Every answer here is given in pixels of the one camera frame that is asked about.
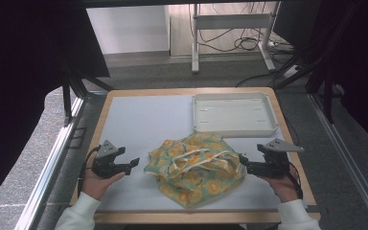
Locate black curtain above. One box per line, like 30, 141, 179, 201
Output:
272, 0, 368, 154
0, 0, 111, 215

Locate white power strip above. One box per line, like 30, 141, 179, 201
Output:
282, 65, 301, 80

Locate white table mat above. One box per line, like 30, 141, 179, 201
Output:
95, 94, 310, 213

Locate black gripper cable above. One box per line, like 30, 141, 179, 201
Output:
77, 145, 102, 197
286, 161, 304, 200

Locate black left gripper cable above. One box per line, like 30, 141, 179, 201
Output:
77, 145, 102, 197

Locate person's right hand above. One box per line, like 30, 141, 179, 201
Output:
266, 169, 300, 204

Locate black metal stand legs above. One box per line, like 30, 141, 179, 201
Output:
60, 68, 114, 127
274, 47, 336, 124

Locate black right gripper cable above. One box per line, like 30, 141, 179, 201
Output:
286, 161, 304, 200

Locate tangle of black floor cables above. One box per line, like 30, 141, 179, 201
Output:
197, 3, 296, 56

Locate white plastic tray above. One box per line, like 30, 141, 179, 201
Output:
192, 91, 280, 138

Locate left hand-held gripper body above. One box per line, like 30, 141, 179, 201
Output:
90, 139, 125, 179

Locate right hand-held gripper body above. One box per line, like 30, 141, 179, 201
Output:
257, 138, 305, 178

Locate person's left hand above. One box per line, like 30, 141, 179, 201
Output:
80, 169, 127, 200

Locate green orange-print fabric bag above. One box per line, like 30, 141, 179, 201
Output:
143, 131, 247, 209

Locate white desk frame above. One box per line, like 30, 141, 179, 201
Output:
190, 3, 277, 75

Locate aluminium frame rail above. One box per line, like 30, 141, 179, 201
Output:
308, 92, 368, 229
13, 95, 87, 230

